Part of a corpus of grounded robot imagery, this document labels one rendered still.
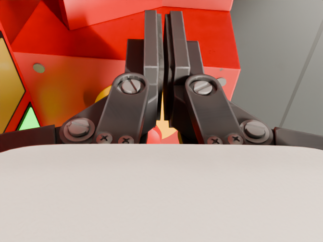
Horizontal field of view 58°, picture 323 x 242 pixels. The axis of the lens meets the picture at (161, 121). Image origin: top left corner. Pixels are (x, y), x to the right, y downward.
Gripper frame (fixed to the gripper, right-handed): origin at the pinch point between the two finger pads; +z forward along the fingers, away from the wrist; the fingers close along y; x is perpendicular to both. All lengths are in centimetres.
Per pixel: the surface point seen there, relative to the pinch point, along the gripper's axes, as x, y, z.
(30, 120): -9.7, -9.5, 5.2
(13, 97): -6.6, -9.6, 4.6
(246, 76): -69, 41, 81
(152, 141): -9.5, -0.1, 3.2
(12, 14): -12.8, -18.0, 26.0
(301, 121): -94, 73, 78
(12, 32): -14.3, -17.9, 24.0
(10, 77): -5.3, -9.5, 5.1
